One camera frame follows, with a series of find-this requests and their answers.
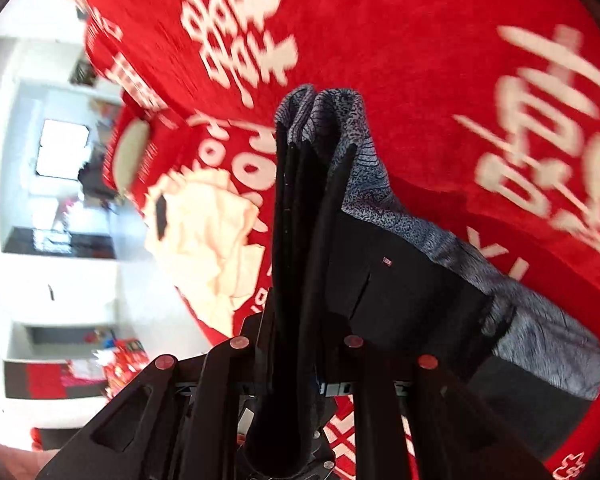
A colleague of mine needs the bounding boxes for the black pants with patterned waistband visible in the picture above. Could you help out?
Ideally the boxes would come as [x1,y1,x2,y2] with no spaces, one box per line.
[247,84,600,479]

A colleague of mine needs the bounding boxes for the person's right hand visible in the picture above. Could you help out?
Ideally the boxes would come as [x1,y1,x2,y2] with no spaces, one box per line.
[0,444,58,480]

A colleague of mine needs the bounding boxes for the cream cloth on bed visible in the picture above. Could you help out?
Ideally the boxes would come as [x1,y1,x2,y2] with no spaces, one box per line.
[143,167,265,337]

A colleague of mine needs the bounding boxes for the dark shelf with items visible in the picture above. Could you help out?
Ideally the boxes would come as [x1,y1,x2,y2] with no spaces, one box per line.
[3,226,117,259]

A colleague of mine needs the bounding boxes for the red blanket with white characters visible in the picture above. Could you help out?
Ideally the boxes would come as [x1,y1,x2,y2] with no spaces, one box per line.
[85,0,600,479]

